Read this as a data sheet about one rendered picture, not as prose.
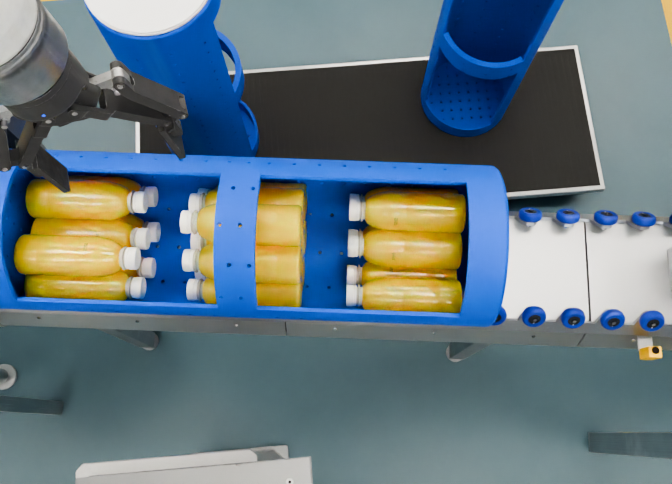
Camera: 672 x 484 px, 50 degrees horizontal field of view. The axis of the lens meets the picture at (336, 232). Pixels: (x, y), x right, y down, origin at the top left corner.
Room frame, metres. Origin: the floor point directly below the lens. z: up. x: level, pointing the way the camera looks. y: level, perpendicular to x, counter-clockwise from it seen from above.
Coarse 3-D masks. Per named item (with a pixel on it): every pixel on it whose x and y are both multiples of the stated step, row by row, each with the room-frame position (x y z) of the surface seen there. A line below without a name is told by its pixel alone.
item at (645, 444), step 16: (592, 432) 0.00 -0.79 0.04; (608, 432) 0.00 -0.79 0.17; (624, 432) 0.00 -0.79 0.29; (640, 432) 0.00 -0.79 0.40; (656, 432) 0.00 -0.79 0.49; (592, 448) -0.05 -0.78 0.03; (608, 448) -0.05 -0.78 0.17; (624, 448) -0.04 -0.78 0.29; (640, 448) -0.04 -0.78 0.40; (656, 448) -0.04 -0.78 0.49
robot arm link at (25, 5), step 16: (0, 0) 0.29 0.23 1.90; (16, 0) 0.30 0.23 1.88; (32, 0) 0.31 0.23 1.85; (0, 16) 0.28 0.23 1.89; (16, 16) 0.29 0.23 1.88; (32, 16) 0.30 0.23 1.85; (0, 32) 0.27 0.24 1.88; (16, 32) 0.28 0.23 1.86; (32, 32) 0.29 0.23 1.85; (0, 48) 0.27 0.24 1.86; (16, 48) 0.28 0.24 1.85; (0, 64) 0.27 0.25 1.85
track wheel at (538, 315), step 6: (534, 306) 0.23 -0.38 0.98; (522, 312) 0.22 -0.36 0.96; (528, 312) 0.22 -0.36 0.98; (534, 312) 0.22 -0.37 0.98; (540, 312) 0.22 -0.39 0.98; (522, 318) 0.21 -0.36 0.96; (528, 318) 0.21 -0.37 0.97; (534, 318) 0.21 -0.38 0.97; (540, 318) 0.21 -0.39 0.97; (528, 324) 0.20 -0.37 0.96; (534, 324) 0.20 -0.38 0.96; (540, 324) 0.20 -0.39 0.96
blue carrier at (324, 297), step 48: (0, 192) 0.37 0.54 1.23; (192, 192) 0.45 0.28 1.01; (240, 192) 0.37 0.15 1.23; (336, 192) 0.44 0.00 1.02; (480, 192) 0.37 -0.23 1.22; (0, 240) 0.29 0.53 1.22; (240, 240) 0.29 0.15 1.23; (336, 240) 0.36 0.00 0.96; (480, 240) 0.29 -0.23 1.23; (0, 288) 0.23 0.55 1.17; (240, 288) 0.22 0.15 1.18; (336, 288) 0.26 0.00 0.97; (480, 288) 0.22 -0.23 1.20
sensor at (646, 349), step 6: (642, 336) 0.18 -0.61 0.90; (648, 336) 0.18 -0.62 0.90; (642, 342) 0.17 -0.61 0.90; (648, 342) 0.17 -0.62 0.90; (642, 348) 0.16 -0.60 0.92; (648, 348) 0.15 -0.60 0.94; (654, 348) 0.15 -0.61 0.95; (660, 348) 0.15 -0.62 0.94; (642, 354) 0.14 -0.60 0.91; (648, 354) 0.14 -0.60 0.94; (654, 354) 0.14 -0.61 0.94; (660, 354) 0.14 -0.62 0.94
